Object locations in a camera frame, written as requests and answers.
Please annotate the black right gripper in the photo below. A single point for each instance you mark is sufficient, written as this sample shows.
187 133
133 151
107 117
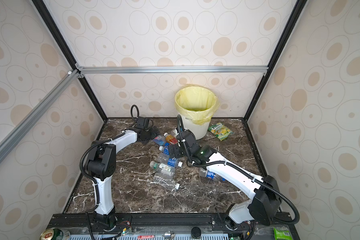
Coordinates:
175 153

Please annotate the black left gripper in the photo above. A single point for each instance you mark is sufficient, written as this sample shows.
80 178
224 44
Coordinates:
153 135

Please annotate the soda water bottle blue label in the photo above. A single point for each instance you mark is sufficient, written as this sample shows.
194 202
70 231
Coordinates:
166 159

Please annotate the clear bottle green band label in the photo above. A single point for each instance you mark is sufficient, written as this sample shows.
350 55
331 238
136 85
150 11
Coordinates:
163 169

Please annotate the clear plastic bottle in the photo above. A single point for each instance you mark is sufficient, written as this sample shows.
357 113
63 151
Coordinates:
168 184

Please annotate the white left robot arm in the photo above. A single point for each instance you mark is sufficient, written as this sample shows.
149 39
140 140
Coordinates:
98 163

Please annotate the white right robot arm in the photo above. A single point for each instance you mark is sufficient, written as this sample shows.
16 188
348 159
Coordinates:
264 197

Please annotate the white ribbed waste bin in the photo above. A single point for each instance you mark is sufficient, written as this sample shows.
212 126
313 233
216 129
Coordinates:
199 131

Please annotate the blue label bottle white cap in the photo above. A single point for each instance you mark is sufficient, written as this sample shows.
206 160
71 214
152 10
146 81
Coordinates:
164 150

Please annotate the orange juice bottle red label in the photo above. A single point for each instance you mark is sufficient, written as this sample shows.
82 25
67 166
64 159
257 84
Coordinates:
170 139

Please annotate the clear bottle blue cap right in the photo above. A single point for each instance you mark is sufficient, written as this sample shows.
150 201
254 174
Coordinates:
210 175

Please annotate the green Fox's candy bag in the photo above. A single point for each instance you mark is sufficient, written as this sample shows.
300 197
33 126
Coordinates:
220 131

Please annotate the green packet bottom right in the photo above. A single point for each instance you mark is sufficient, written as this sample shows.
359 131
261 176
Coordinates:
282 234

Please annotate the green beer can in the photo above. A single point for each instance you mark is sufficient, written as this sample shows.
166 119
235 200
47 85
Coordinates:
55 234

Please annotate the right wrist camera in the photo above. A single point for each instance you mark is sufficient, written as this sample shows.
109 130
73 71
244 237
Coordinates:
177 133

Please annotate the horizontal aluminium rail back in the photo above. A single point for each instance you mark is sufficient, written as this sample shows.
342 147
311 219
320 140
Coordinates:
173 70

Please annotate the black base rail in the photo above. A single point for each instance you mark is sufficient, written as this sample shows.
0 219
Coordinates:
192 226

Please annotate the diagonal aluminium rail left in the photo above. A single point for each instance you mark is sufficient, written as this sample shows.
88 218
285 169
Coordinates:
14 137

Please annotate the black corner frame post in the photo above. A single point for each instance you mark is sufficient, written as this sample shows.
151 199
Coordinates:
63 46

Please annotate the black right corner post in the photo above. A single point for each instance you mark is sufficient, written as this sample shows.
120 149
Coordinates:
290 25

